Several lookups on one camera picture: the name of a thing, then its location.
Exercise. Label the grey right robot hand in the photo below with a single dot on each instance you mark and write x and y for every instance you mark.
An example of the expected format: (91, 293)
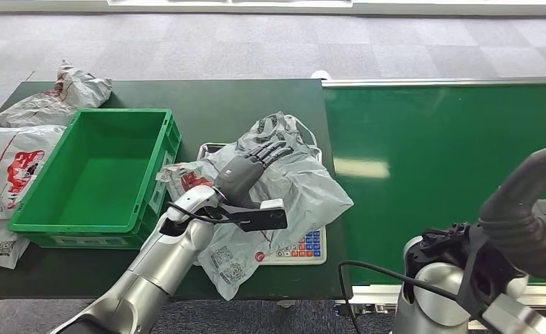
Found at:
(540, 230)

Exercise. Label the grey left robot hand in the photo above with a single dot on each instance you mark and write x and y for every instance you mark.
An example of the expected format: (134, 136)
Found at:
(238, 177)

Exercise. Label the grey plastic mailer package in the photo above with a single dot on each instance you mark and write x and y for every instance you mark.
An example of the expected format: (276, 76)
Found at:
(296, 193)

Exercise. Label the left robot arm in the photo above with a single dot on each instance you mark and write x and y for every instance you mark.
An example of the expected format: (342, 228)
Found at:
(162, 263)

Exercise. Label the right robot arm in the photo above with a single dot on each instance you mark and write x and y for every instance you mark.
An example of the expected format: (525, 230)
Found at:
(434, 299)

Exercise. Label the green conveyor belt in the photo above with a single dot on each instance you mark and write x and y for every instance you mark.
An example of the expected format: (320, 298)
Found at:
(439, 129)

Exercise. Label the crumpled grey mailer package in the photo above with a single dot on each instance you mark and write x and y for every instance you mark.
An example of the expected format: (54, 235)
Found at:
(37, 108)

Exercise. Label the white package with red print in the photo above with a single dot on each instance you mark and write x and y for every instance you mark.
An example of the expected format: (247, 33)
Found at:
(5, 184)

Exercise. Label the white package with QR codes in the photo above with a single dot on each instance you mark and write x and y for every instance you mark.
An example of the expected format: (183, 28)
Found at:
(1, 249)

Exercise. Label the dark green table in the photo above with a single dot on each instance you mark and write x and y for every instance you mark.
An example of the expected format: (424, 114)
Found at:
(236, 101)

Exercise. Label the white electronic scale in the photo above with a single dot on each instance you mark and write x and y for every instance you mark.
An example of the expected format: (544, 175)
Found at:
(307, 249)

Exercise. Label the green plastic crate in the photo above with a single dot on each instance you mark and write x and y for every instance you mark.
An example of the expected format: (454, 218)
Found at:
(102, 184)

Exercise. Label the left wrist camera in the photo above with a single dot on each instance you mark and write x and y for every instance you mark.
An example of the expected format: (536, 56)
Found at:
(264, 220)

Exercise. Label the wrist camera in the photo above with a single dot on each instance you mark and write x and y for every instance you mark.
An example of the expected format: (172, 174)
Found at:
(517, 322)
(264, 220)

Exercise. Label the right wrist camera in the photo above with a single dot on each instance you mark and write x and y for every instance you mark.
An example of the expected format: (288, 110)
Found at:
(517, 322)

